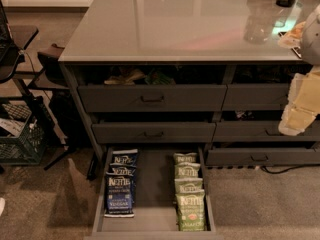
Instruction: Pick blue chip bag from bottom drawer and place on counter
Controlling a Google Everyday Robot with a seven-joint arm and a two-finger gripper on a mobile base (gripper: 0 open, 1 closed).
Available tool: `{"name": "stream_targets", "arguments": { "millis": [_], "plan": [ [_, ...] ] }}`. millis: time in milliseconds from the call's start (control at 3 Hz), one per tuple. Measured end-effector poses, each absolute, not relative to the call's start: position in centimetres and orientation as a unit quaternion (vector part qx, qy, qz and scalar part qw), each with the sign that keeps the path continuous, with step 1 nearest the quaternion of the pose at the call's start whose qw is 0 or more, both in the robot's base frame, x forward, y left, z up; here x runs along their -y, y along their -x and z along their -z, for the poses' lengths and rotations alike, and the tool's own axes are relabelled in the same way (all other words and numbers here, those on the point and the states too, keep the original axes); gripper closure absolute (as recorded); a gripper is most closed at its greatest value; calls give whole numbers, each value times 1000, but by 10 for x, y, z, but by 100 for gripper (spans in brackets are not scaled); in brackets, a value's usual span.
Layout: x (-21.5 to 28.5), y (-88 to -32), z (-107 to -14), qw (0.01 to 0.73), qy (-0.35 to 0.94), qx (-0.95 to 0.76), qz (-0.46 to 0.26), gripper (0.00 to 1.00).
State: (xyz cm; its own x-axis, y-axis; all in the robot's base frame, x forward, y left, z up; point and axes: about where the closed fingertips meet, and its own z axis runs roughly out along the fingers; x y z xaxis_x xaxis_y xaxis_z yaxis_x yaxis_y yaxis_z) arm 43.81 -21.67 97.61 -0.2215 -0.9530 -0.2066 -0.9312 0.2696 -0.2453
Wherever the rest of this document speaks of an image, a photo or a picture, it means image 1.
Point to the blue kettle chip bag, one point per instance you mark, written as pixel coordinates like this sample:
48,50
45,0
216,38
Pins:
126,157
119,198
123,171

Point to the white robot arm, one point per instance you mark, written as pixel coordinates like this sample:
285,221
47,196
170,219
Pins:
304,92

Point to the top left grey drawer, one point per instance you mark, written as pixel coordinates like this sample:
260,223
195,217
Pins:
152,98

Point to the green snack bag in drawer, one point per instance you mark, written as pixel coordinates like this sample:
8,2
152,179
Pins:
157,77

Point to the grey counter cabinet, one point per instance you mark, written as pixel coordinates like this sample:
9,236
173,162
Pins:
196,42

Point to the tan snack bag in drawer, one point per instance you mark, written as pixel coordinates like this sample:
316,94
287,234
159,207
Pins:
128,76

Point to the rear green Kettle chip bag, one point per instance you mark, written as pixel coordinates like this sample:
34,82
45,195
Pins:
188,157

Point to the green kettle chip bag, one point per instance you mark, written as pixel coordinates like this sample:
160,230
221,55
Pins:
191,210
187,170
188,157
189,191

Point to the middle left grey drawer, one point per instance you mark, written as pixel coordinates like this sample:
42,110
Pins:
153,132

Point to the middle right grey drawer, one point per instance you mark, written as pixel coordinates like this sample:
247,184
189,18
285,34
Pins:
260,131

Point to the front green Kettle chip bag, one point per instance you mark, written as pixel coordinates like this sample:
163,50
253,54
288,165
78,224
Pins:
191,210

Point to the open bottom left drawer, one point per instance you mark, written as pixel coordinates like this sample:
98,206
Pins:
155,216

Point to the top right grey drawer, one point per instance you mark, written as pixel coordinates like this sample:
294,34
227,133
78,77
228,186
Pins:
266,96

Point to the dark rolling stand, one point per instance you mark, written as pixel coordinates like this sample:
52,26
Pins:
14,41

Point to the green plastic crate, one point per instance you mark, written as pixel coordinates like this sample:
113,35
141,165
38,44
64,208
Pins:
22,140

